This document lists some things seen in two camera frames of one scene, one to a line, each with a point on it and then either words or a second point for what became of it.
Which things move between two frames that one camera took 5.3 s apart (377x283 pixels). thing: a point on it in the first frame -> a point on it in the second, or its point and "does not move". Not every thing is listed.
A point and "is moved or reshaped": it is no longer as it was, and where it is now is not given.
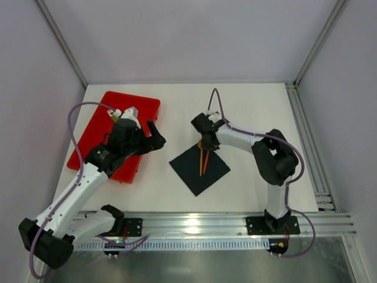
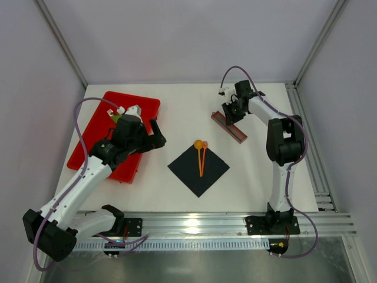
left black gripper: (146, 141) does not move
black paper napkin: (187, 166) does not move
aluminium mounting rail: (232, 224) does not move
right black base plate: (262, 226) does not move
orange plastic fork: (207, 156) is moved or reshaped
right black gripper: (210, 141) -> (231, 110)
